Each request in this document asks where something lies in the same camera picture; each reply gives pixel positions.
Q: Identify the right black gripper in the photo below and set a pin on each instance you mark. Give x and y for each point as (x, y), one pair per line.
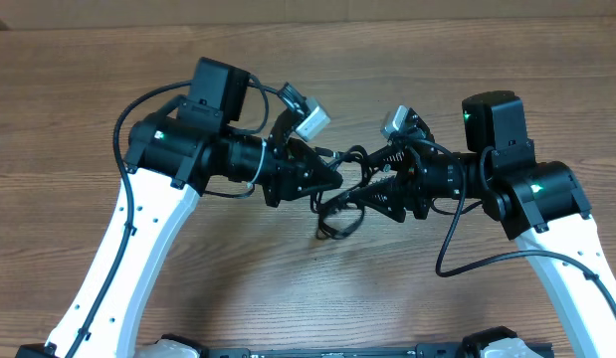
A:
(393, 195)

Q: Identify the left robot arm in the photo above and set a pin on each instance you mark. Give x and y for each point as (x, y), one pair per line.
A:
(171, 156)

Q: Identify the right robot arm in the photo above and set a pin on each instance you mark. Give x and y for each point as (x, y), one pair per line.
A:
(541, 206)

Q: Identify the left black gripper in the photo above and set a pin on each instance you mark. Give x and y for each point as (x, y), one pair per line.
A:
(297, 161)

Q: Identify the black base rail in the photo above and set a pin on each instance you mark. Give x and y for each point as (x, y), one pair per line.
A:
(494, 342)

